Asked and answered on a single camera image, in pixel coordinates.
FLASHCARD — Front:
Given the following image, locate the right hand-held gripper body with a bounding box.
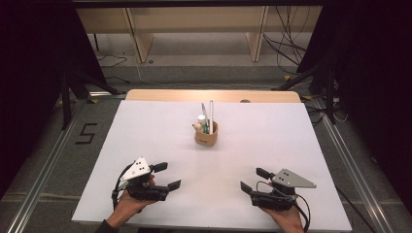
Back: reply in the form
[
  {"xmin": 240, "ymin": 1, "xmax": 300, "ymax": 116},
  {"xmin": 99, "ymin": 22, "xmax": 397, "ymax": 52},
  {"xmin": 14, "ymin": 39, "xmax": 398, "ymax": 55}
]
[{"xmin": 251, "ymin": 167, "xmax": 318, "ymax": 212}]

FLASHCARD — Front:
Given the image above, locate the black tripod stand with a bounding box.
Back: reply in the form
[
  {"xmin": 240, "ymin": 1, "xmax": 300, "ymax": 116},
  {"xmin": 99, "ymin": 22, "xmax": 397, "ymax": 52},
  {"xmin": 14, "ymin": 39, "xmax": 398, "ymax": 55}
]
[{"xmin": 58, "ymin": 69, "xmax": 123, "ymax": 131}]

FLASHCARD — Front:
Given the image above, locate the person's left hand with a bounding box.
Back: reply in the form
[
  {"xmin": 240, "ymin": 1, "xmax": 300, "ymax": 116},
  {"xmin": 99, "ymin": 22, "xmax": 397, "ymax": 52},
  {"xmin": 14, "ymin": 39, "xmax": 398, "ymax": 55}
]
[{"xmin": 106, "ymin": 188, "xmax": 157, "ymax": 230}]

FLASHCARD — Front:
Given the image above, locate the black floor cable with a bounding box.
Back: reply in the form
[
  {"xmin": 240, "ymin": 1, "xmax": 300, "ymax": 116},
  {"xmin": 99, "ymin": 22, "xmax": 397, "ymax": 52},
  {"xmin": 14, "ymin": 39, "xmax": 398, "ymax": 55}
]
[{"xmin": 96, "ymin": 53, "xmax": 128, "ymax": 69}]

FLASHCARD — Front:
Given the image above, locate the tan pen holder with figurine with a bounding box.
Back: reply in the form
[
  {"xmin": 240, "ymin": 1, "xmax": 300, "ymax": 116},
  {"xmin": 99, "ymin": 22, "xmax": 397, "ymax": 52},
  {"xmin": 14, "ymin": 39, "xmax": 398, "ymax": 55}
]
[{"xmin": 193, "ymin": 119, "xmax": 220, "ymax": 148}]

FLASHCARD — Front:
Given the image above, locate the aluminium floor rail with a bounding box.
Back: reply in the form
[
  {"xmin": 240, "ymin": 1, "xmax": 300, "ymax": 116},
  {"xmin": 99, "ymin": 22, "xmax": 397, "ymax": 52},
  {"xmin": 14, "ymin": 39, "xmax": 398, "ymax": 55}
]
[
  {"xmin": 6, "ymin": 96, "xmax": 89, "ymax": 233},
  {"xmin": 314, "ymin": 96, "xmax": 395, "ymax": 233}
]

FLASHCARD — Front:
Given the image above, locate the beige wooden bench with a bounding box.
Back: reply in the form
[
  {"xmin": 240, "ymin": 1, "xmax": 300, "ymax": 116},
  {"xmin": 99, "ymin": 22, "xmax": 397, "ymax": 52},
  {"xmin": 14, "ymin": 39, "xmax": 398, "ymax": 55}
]
[{"xmin": 76, "ymin": 6, "xmax": 324, "ymax": 64}]

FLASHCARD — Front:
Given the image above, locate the thin grey wire loop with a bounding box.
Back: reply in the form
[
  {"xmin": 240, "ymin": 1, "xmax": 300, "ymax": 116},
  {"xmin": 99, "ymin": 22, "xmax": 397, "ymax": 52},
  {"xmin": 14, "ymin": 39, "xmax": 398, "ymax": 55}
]
[{"xmin": 255, "ymin": 180, "xmax": 277, "ymax": 196}]

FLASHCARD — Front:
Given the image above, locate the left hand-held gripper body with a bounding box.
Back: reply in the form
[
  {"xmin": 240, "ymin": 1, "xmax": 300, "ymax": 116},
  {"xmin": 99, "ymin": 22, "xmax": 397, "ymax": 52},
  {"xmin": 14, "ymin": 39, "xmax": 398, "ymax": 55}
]
[{"xmin": 118, "ymin": 156, "xmax": 171, "ymax": 202}]

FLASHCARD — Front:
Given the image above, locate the black metal stand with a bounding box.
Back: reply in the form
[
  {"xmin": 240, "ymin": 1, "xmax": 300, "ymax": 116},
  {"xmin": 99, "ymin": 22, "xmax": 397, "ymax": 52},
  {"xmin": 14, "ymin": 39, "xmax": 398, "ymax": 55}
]
[{"xmin": 271, "ymin": 59, "xmax": 338, "ymax": 125}]

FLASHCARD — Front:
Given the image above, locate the black cables bundle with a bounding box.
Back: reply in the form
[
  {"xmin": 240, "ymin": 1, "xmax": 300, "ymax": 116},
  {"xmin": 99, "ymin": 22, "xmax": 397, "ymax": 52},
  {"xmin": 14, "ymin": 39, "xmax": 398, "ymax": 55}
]
[{"xmin": 262, "ymin": 6, "xmax": 313, "ymax": 76}]

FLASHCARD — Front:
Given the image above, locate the black curtain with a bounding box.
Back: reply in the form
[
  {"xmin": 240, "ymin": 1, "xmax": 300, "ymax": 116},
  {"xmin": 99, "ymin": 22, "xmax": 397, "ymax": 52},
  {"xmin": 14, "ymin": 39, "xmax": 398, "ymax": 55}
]
[
  {"xmin": 296, "ymin": 0, "xmax": 412, "ymax": 215},
  {"xmin": 0, "ymin": 0, "xmax": 107, "ymax": 199}
]

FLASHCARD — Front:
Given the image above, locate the black overhead bar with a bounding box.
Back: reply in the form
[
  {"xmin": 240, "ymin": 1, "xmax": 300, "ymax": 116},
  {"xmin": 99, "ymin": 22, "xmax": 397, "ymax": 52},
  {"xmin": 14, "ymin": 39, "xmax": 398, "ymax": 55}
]
[{"xmin": 71, "ymin": 0, "xmax": 325, "ymax": 9}]

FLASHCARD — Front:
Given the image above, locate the person's right hand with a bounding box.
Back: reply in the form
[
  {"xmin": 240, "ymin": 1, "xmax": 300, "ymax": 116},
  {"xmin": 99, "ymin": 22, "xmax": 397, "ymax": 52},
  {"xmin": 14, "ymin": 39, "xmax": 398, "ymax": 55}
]
[{"xmin": 259, "ymin": 205, "xmax": 306, "ymax": 233}]

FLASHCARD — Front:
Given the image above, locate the white and green glue stick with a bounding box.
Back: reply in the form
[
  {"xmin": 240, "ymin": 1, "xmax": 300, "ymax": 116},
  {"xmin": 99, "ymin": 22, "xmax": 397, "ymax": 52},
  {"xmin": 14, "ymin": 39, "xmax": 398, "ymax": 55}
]
[{"xmin": 197, "ymin": 114, "xmax": 209, "ymax": 135}]

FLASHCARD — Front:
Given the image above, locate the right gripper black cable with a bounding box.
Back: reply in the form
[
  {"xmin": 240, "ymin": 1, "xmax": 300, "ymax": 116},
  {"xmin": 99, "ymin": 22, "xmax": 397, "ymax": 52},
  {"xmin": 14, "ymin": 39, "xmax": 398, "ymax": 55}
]
[{"xmin": 292, "ymin": 193, "xmax": 312, "ymax": 233}]

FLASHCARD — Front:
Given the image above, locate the light wooden table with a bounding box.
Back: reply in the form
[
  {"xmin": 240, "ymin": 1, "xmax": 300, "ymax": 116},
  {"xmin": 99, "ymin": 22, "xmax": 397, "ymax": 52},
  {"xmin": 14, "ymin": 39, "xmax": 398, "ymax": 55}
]
[{"xmin": 125, "ymin": 89, "xmax": 301, "ymax": 104}]

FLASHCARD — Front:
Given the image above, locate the white table board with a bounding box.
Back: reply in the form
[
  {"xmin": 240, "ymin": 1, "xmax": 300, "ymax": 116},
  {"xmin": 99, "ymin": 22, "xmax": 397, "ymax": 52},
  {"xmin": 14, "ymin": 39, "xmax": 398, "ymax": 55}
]
[{"xmin": 71, "ymin": 99, "xmax": 353, "ymax": 232}]

